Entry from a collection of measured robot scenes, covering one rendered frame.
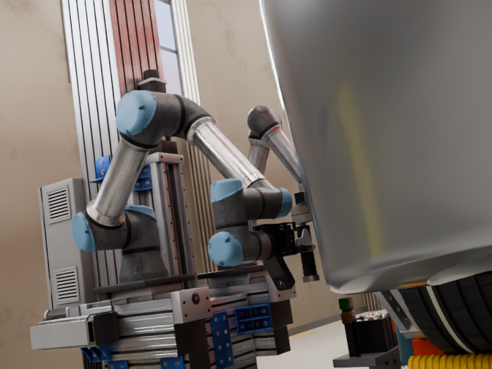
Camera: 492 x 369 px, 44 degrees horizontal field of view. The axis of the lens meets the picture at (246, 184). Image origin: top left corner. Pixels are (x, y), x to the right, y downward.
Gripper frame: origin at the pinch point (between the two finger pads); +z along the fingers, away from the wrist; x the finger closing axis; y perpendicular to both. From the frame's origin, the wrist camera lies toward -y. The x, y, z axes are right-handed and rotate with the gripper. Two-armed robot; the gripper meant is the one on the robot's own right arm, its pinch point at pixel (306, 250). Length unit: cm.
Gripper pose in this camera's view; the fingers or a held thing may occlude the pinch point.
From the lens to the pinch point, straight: 163.3
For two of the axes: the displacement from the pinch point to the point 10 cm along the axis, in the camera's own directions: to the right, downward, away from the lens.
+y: -1.5, -9.8, 1.5
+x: -7.8, 2.1, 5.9
